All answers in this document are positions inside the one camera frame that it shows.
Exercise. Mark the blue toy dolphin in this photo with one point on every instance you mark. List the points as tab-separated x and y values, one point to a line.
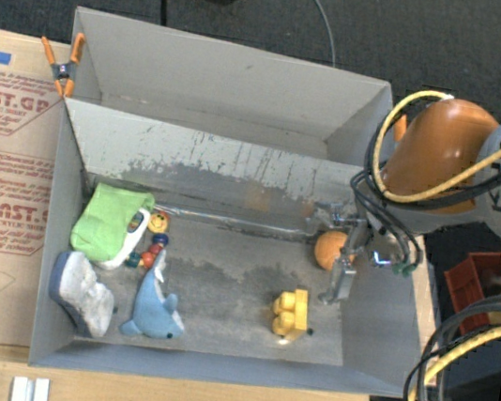
155	307

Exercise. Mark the brown cardboard board red print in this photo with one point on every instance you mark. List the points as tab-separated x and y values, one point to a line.
6	182

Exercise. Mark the orange ball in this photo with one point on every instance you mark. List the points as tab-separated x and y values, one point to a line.
327	250

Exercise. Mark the yellow toy brick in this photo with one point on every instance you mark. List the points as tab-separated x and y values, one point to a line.
291	311

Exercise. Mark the grey metal bin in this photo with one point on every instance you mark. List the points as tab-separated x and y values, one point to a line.
231	258

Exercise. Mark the yellow smiley face toy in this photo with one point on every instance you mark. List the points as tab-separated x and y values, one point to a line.
158	222

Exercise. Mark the green cloth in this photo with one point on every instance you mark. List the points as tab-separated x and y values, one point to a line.
101	222

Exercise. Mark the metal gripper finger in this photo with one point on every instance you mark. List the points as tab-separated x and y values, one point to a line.
342	277
331	214

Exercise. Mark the colourful bead toy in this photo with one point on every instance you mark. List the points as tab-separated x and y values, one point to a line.
151	252

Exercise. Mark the blue and white shoe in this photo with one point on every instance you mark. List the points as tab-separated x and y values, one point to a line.
83	290

